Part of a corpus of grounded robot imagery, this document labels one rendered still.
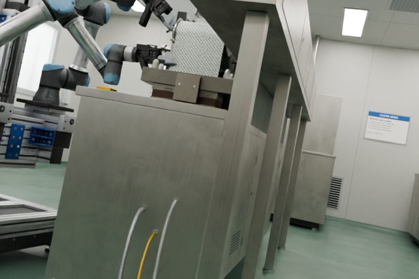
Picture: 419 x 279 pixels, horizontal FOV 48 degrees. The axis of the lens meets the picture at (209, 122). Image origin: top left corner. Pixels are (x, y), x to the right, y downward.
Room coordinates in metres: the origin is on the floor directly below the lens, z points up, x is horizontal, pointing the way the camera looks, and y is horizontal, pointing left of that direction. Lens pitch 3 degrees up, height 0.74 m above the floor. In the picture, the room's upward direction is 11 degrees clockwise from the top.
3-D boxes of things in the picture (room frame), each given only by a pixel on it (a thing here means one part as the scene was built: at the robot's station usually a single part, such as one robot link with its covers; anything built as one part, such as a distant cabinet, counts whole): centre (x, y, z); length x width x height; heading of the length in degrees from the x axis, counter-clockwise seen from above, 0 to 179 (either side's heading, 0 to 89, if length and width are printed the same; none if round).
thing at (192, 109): (3.12, -0.06, 0.88); 2.52 x 0.66 x 0.04; 165
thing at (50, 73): (2.65, 0.91, 0.98); 0.13 x 0.12 x 0.14; 127
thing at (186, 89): (1.91, 0.12, 0.97); 0.10 x 0.03 x 0.11; 75
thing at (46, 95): (2.64, 0.92, 0.87); 0.15 x 0.15 x 0.10
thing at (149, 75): (2.01, 0.11, 1.00); 0.40 x 0.16 x 0.06; 75
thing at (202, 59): (2.13, 0.11, 1.11); 0.23 x 0.01 x 0.18; 75
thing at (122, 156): (3.12, -0.07, 0.43); 2.52 x 0.64 x 0.86; 165
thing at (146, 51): (2.19, 0.34, 1.12); 0.12 x 0.08 x 0.09; 75
